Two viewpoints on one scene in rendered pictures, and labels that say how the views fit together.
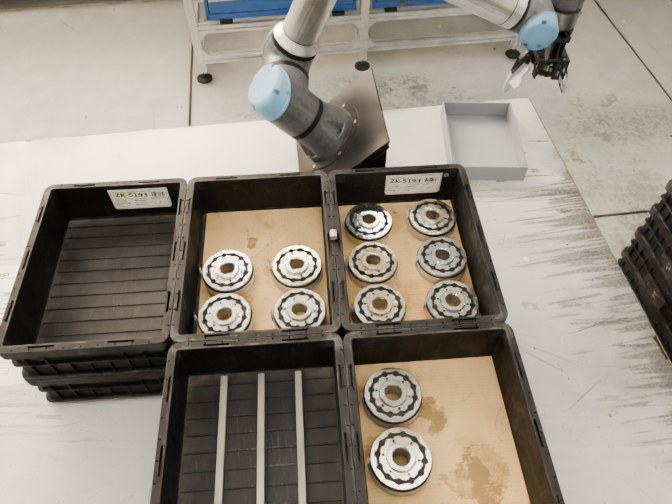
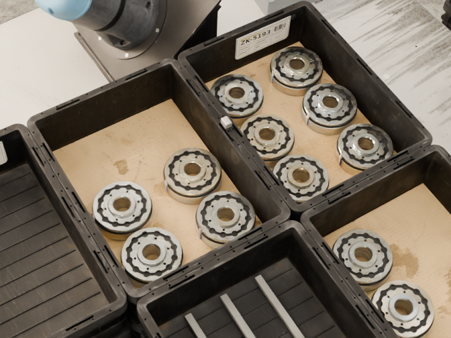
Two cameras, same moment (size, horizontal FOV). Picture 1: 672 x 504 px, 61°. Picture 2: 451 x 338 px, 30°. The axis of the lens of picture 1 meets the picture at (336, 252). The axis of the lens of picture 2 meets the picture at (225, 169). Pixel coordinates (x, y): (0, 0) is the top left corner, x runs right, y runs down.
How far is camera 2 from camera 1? 0.53 m
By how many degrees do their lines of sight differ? 18
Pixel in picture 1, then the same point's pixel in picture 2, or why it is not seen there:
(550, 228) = (392, 35)
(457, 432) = (432, 265)
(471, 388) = (422, 220)
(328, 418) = (312, 307)
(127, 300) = (23, 286)
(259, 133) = (18, 37)
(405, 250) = (286, 112)
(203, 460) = not seen: outside the picture
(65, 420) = not seen: outside the picture
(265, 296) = (174, 217)
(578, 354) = not seen: outside the picture
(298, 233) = (165, 137)
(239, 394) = (212, 325)
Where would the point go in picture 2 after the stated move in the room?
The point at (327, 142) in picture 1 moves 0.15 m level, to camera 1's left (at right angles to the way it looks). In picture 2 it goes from (140, 22) to (69, 47)
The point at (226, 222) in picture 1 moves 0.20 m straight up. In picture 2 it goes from (77, 155) to (64, 86)
